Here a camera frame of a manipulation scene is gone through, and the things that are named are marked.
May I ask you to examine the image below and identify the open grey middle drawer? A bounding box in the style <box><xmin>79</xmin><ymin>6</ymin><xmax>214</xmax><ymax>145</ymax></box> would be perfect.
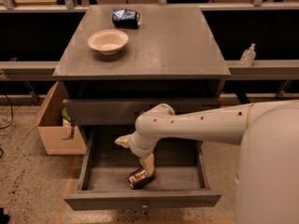
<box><xmin>64</xmin><ymin>125</ymin><xmax>221</xmax><ymax>211</ymax></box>

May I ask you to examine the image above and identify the black cable on floor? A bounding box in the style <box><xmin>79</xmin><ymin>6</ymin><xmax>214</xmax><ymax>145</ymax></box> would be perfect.
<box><xmin>0</xmin><ymin>93</ymin><xmax>15</xmax><ymax>159</ymax></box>

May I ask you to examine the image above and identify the orange soda can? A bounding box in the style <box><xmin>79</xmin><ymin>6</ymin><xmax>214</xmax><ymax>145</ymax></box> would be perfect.
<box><xmin>127</xmin><ymin>167</ymin><xmax>155</xmax><ymax>189</ymax></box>

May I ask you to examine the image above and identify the open cardboard box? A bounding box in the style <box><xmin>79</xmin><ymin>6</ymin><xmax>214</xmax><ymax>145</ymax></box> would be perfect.
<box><xmin>28</xmin><ymin>82</ymin><xmax>86</xmax><ymax>155</ymax></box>

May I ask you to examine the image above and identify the clear hand sanitizer bottle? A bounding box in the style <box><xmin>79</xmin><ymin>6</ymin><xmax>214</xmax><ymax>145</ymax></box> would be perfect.
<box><xmin>240</xmin><ymin>43</ymin><xmax>256</xmax><ymax>66</ymax></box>

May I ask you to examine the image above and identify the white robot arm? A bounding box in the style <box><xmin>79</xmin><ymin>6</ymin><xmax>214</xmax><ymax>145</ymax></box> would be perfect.
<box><xmin>115</xmin><ymin>100</ymin><xmax>299</xmax><ymax>224</ymax></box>

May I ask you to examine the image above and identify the grey wooden drawer cabinet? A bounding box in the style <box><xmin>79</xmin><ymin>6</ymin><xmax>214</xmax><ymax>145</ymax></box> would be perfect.
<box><xmin>52</xmin><ymin>5</ymin><xmax>231</xmax><ymax>133</ymax></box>

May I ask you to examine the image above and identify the closed grey top drawer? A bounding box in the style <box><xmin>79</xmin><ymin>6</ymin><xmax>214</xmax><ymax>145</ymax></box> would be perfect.
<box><xmin>63</xmin><ymin>98</ymin><xmax>221</xmax><ymax>125</ymax></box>

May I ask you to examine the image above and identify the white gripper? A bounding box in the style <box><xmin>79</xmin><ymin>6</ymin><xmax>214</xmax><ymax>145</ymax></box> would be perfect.
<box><xmin>115</xmin><ymin>132</ymin><xmax>157</xmax><ymax>176</ymax></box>

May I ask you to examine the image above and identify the white paper bowl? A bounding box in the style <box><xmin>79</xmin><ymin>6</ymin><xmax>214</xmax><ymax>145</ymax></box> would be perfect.
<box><xmin>88</xmin><ymin>30</ymin><xmax>129</xmax><ymax>55</ymax></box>

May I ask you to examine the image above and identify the crushed blue soda can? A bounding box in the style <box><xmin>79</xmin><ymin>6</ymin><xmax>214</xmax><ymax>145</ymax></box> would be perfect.
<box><xmin>111</xmin><ymin>8</ymin><xmax>141</xmax><ymax>29</ymax></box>

